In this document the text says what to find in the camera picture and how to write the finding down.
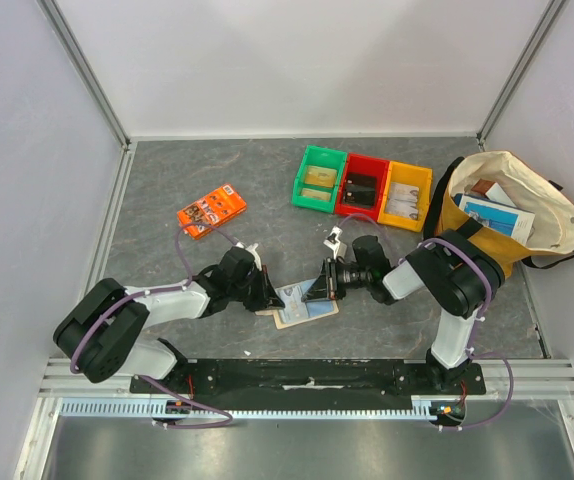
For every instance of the red plastic bin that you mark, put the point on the red plastic bin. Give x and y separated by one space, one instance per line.
366 165

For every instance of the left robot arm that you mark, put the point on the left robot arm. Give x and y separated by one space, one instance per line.
100 334

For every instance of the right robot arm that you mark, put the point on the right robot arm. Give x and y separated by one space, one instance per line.
461 278

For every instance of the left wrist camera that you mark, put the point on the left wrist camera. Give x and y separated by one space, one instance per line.
252 249

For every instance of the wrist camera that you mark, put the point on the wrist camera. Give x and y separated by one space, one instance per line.
334 242
252 249

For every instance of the white vip card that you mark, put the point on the white vip card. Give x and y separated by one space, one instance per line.
295 311
402 209
404 192

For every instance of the orange snack box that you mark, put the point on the orange snack box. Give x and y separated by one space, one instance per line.
216 208

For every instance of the white slotted cable duct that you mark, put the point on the white slotted cable duct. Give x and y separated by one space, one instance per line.
164 408

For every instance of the yellow plastic bin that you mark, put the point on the yellow plastic bin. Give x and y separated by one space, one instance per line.
411 175

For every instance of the blue white box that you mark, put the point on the blue white box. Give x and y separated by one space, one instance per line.
507 220

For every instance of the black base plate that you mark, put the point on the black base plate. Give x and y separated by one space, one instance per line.
225 383

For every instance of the gold card in green bin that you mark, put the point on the gold card in green bin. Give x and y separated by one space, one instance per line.
320 176

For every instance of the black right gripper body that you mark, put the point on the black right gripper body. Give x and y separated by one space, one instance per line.
330 279

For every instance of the black card in red bin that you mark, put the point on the black card in red bin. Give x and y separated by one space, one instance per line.
361 180

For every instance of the brown box in bag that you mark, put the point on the brown box in bag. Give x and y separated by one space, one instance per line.
481 187

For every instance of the green plastic bin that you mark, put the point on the green plastic bin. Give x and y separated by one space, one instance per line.
324 157

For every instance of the beige card holder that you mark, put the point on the beige card holder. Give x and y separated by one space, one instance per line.
319 309

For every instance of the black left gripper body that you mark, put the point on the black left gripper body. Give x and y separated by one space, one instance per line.
250 291

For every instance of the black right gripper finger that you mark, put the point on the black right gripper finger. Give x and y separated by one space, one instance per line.
331 281
317 291

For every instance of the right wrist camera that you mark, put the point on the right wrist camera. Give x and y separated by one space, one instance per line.
334 242

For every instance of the yellow canvas tote bag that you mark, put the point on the yellow canvas tote bag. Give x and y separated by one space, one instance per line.
516 185

